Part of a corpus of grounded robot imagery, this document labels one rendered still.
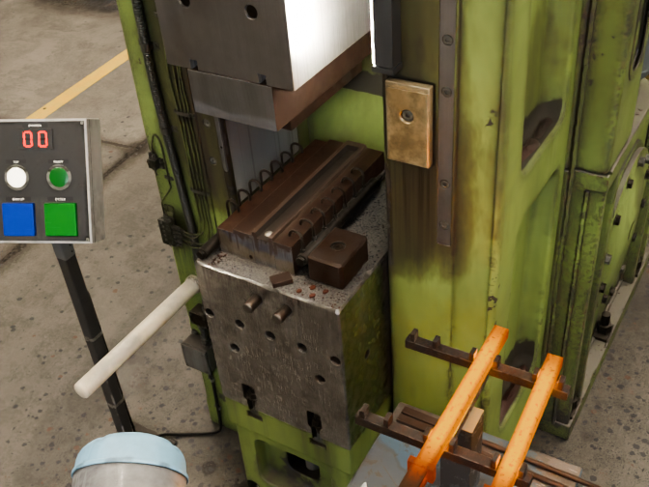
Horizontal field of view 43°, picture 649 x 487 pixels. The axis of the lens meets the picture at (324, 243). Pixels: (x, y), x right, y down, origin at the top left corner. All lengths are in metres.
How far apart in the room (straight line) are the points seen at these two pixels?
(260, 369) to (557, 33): 1.01
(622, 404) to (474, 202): 1.32
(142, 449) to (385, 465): 0.93
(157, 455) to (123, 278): 2.54
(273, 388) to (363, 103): 0.73
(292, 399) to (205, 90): 0.77
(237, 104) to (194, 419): 1.40
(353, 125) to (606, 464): 1.26
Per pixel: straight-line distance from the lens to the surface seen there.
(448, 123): 1.56
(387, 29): 1.49
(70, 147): 1.93
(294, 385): 1.95
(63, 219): 1.94
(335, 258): 1.72
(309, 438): 2.08
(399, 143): 1.61
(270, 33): 1.49
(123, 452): 0.87
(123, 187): 3.94
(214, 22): 1.57
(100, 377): 2.08
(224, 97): 1.63
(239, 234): 1.82
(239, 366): 2.04
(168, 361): 2.98
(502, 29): 1.45
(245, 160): 2.00
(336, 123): 2.15
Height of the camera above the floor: 2.05
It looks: 38 degrees down
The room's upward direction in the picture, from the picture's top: 5 degrees counter-clockwise
